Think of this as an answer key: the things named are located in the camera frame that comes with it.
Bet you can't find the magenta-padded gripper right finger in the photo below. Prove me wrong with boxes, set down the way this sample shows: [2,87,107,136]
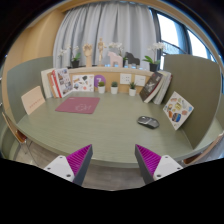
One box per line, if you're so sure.
[134,143,184,185]

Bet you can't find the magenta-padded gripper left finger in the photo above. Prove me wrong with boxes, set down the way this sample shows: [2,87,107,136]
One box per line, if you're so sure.
[43,143,94,187]

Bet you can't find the grey computer mouse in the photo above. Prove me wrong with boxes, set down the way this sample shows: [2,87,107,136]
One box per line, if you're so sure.
[137,115,161,130]

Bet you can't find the dark pink mouse pad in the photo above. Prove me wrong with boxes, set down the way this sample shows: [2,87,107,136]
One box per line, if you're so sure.
[54,96,101,115]

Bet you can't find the wooden chair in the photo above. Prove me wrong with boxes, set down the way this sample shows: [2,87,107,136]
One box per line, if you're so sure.
[181,131,224,168]
[1,111,34,161]

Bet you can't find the large colourful sticker sheet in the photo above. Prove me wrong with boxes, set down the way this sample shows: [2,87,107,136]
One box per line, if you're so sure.
[162,91,195,131]

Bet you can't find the thick white-paged book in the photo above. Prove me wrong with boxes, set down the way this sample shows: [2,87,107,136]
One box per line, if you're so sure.
[152,70,170,105]

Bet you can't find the black-covered book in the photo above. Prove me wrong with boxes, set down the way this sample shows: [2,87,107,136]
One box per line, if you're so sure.
[138,71,164,103]

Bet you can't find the beige card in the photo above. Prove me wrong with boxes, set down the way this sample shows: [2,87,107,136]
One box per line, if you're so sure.
[20,85,46,116]

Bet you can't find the white sticker sheet, small drawings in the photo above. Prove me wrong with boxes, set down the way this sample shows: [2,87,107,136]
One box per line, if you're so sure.
[71,73,96,93]

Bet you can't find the red-edged photo magazine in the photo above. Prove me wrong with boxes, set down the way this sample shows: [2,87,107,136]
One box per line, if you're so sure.
[52,67,74,98]

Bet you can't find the round purple number sign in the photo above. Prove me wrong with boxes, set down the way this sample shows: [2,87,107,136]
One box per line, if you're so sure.
[93,74,107,88]

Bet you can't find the white book behind magazine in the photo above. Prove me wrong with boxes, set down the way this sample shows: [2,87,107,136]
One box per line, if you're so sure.
[40,68,56,100]

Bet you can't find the green felt partition panel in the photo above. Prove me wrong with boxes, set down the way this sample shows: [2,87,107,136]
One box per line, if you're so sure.
[162,54,223,150]
[6,55,54,124]

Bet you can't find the large white orchid, black pot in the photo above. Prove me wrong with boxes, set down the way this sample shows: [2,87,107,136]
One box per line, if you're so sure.
[142,42,167,73]

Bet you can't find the small white orchid, black pot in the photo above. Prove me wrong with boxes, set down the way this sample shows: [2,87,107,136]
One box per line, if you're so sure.
[58,45,82,69]

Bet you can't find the dark grey horse figure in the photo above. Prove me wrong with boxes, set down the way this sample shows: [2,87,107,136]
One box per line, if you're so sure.
[124,51,141,66]

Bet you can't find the wooden hand model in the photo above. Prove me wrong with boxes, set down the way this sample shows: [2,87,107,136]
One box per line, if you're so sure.
[82,43,94,68]

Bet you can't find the pink horse figure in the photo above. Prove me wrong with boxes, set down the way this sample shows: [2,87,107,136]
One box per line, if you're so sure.
[107,50,124,68]

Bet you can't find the white orchid behind horses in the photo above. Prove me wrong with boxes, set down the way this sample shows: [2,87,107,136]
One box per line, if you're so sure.
[108,41,128,68]

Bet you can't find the light grey curtain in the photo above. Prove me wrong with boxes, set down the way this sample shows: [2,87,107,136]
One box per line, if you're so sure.
[52,2,158,69]

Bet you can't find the white wall socket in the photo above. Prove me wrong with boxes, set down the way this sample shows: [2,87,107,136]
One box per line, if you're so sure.
[119,73,132,85]
[133,74,147,87]

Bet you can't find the window with dark frame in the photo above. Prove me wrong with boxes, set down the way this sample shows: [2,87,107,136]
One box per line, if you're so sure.
[151,9,221,71]

